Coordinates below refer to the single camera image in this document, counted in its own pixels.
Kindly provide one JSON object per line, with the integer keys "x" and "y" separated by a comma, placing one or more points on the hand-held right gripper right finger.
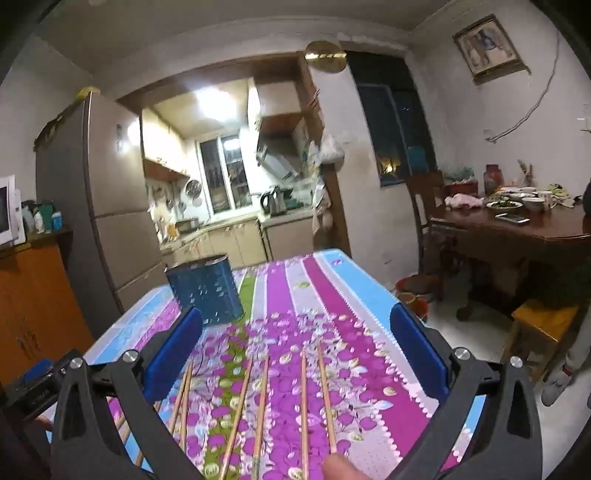
{"x": 421, "y": 357}

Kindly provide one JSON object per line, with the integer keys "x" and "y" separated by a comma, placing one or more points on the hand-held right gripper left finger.
{"x": 171, "y": 355}

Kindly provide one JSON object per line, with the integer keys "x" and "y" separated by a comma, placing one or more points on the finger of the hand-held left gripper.
{"x": 36, "y": 372}

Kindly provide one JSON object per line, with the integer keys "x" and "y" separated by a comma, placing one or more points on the blue perforated utensil holder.
{"x": 207, "y": 286}

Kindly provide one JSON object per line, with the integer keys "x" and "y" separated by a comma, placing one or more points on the row of wooden chopsticks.
{"x": 304, "y": 406}

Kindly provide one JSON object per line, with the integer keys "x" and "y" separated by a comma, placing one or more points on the person's right hand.
{"x": 341, "y": 468}

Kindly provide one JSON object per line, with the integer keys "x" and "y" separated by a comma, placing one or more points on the red plastic bucket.
{"x": 415, "y": 307}

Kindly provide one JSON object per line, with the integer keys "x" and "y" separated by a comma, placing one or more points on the red plastic basin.
{"x": 418, "y": 284}

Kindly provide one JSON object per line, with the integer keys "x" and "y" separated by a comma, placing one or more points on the orange wooden cabinet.
{"x": 32, "y": 295}

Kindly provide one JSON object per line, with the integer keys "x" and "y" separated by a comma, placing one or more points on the yellow wooden stool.
{"x": 540, "y": 318}

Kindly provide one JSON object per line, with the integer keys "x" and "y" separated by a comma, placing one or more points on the purple floral striped tablecloth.
{"x": 295, "y": 332}

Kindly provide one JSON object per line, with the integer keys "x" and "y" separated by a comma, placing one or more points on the beige kitchen base cabinets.
{"x": 231, "y": 240}

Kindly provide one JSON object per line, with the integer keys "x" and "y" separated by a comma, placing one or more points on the dark wooden dining table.
{"x": 517, "y": 240}

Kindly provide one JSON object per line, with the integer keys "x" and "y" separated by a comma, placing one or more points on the blue and white bottle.
{"x": 57, "y": 221}

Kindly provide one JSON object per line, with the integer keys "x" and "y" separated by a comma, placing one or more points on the white plastic bottle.
{"x": 28, "y": 217}

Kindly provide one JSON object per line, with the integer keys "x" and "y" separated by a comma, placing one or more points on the dark green bottle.
{"x": 46, "y": 216}

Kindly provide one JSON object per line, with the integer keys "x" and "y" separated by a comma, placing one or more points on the dark wooden chair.
{"x": 427, "y": 198}

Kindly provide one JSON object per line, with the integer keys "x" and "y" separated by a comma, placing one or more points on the pink cloth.
{"x": 461, "y": 201}

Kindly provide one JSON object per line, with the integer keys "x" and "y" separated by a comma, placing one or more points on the smartphone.
{"x": 512, "y": 218}

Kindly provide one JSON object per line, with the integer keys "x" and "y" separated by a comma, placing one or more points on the white microwave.
{"x": 7, "y": 207}

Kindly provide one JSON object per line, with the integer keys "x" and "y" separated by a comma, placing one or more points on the hanging pot lid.
{"x": 193, "y": 187}

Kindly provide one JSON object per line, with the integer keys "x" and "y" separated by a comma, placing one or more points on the plate of greens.
{"x": 502, "y": 204}

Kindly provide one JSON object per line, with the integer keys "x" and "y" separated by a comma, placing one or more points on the hanging towel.
{"x": 322, "y": 205}

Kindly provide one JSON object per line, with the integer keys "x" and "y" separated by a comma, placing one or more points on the grey refrigerator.
{"x": 106, "y": 184}

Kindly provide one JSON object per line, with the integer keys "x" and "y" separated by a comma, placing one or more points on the steel electric kettle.
{"x": 271, "y": 201}

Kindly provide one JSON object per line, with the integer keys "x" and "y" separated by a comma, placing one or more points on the kitchen window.
{"x": 226, "y": 173}

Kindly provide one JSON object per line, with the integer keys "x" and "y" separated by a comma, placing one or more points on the white bowl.
{"x": 533, "y": 204}

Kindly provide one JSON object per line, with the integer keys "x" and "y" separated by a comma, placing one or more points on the glass jar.
{"x": 492, "y": 180}

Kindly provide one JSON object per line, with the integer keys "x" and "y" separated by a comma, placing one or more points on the blue container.
{"x": 417, "y": 159}

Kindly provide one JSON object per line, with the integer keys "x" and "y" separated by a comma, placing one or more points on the white mug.
{"x": 547, "y": 200}

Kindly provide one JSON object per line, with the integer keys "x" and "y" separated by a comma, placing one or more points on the yellow green cloth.
{"x": 563, "y": 194}

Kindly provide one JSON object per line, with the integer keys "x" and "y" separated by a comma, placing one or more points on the range hood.
{"x": 277, "y": 161}

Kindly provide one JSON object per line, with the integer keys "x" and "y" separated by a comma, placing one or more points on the white plastic bag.
{"x": 331, "y": 147}

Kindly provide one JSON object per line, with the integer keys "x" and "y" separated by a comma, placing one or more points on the dark window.
{"x": 392, "y": 120}

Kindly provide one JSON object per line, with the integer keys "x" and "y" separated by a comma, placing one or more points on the kitchen ceiling light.
{"x": 214, "y": 101}

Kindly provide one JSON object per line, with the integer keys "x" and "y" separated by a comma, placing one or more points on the yellow packet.
{"x": 87, "y": 90}

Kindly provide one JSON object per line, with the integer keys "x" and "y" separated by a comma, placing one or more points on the kitchen wall cabinets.
{"x": 161, "y": 147}

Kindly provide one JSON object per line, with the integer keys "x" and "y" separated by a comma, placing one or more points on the gold wall clock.
{"x": 325, "y": 56}

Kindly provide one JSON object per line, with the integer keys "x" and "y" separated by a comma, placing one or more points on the framed wall picture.
{"x": 487, "y": 46}

